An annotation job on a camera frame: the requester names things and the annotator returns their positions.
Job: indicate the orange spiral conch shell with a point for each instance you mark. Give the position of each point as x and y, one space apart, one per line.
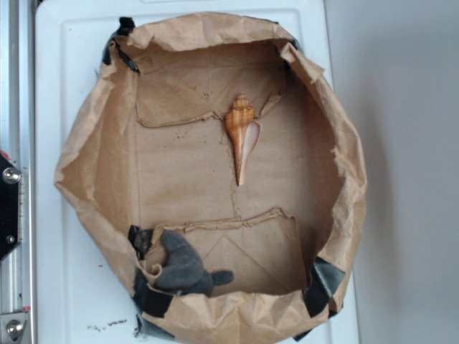
244 132

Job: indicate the brown paper bag tray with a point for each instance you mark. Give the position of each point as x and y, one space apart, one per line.
149 152

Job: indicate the white plastic board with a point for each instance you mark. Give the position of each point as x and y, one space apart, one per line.
77 289

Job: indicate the black metal bracket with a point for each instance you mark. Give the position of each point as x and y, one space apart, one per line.
9 207

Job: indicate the aluminium frame rail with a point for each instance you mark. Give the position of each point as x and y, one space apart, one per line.
18 285

